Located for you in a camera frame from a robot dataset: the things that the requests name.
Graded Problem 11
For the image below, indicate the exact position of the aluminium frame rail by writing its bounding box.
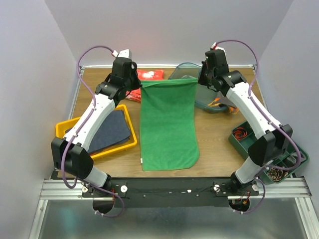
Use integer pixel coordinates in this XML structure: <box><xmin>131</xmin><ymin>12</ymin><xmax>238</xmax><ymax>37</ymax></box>
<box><xmin>40</xmin><ymin>178</ymin><xmax>312</xmax><ymax>200</ymax></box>

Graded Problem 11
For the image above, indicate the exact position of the teal plastic basket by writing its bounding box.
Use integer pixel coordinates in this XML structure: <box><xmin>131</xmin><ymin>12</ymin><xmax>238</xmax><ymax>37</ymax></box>
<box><xmin>168</xmin><ymin>62</ymin><xmax>228</xmax><ymax>114</ymax></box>

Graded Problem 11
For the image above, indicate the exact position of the orange black rolled sock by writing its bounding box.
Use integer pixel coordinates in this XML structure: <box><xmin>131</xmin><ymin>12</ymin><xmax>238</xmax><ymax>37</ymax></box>
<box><xmin>232</xmin><ymin>127</ymin><xmax>248</xmax><ymax>141</ymax></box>

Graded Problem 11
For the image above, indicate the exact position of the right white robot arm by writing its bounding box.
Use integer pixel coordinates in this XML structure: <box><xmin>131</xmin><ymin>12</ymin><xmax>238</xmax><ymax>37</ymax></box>
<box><xmin>198</xmin><ymin>49</ymin><xmax>293</xmax><ymax>195</ymax></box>

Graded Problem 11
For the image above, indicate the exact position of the dark blue towel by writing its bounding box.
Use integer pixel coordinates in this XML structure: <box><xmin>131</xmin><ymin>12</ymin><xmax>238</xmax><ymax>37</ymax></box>
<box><xmin>65</xmin><ymin>110</ymin><xmax>132</xmax><ymax>155</ymax></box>

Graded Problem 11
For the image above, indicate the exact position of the yellow plastic tray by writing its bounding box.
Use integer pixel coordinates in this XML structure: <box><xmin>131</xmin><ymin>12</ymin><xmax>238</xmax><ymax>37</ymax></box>
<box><xmin>54</xmin><ymin>104</ymin><xmax>138</xmax><ymax>161</ymax></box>

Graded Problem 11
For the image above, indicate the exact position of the green towel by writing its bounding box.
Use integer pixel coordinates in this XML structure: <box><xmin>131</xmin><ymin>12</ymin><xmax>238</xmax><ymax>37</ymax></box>
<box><xmin>140</xmin><ymin>78</ymin><xmax>199</xmax><ymax>171</ymax></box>

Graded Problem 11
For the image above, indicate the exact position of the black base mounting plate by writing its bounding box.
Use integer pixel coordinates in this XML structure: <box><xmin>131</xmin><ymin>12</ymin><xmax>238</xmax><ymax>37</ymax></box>
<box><xmin>82</xmin><ymin>177</ymin><xmax>260</xmax><ymax>209</ymax></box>

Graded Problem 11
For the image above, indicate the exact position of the rolled brown sock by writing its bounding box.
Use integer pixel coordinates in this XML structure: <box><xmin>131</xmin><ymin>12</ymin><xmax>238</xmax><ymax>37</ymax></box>
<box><xmin>267</xmin><ymin>168</ymin><xmax>289</xmax><ymax>182</ymax></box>

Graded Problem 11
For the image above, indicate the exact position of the grey orange towel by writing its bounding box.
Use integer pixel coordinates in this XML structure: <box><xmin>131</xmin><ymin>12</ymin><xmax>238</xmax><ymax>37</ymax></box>
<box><xmin>208</xmin><ymin>96</ymin><xmax>239</xmax><ymax>114</ymax></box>

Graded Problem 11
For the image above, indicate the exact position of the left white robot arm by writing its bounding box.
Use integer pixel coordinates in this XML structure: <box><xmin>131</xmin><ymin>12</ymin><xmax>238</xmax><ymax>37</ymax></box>
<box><xmin>51</xmin><ymin>57</ymin><xmax>142</xmax><ymax>197</ymax></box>

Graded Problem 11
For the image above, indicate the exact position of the red white folded towel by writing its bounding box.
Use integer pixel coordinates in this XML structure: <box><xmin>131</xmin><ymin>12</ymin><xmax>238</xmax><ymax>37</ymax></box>
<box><xmin>126</xmin><ymin>69</ymin><xmax>164</xmax><ymax>103</ymax></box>

